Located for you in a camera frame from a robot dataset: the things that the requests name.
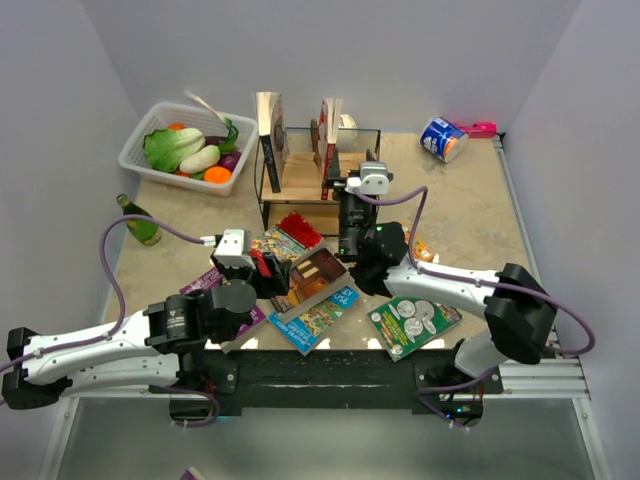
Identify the orange back cover book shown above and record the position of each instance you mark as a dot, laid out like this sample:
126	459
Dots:
420	251

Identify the toy cabbage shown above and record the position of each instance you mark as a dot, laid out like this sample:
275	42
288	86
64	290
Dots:
165	149

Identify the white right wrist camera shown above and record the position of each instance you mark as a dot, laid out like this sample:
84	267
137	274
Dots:
372	178

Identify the green back cover book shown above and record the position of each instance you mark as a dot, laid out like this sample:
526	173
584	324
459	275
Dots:
406	324

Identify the black floral cover book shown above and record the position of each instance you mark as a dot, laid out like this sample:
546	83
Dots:
272	134

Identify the white plastic basket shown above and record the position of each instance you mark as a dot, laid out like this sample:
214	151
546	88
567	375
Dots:
228	132

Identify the red treehouse book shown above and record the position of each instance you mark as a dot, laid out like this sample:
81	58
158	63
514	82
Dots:
290	239

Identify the black front frame bar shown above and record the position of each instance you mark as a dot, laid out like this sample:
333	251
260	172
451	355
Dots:
327	379

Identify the green glass bottle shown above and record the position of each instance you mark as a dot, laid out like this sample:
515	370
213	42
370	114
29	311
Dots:
145	232

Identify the blue 26-storey treehouse book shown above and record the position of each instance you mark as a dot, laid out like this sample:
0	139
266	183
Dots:
306	330

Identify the orange toy carrot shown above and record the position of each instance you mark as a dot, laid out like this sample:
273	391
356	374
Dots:
217	175

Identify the dark brown cover book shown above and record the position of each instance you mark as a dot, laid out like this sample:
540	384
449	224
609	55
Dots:
313	278

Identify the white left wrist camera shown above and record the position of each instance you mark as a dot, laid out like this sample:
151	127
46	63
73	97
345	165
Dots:
232	249

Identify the purple 117-storey treehouse book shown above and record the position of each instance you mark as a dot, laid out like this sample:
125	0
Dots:
245	338

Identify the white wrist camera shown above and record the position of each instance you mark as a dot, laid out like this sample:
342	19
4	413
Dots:
232	249
372	178

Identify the wood and wire shelf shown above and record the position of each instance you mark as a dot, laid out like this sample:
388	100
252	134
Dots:
301	182

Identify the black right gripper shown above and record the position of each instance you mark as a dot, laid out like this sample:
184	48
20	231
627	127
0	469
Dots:
335	174

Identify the white toy radish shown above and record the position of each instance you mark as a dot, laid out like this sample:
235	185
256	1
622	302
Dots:
201	160

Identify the purple toy eggplant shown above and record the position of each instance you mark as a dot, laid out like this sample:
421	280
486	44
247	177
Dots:
230	160

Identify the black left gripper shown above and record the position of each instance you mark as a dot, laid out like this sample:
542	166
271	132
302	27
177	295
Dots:
271	285

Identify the red back cover book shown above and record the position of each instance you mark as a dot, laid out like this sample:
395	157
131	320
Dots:
328	129

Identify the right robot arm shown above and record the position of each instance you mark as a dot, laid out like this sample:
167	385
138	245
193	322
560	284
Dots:
516	308

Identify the pink box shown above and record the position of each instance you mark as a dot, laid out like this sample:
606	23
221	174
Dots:
480	130

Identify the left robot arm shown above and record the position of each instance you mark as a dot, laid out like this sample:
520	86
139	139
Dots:
43	368

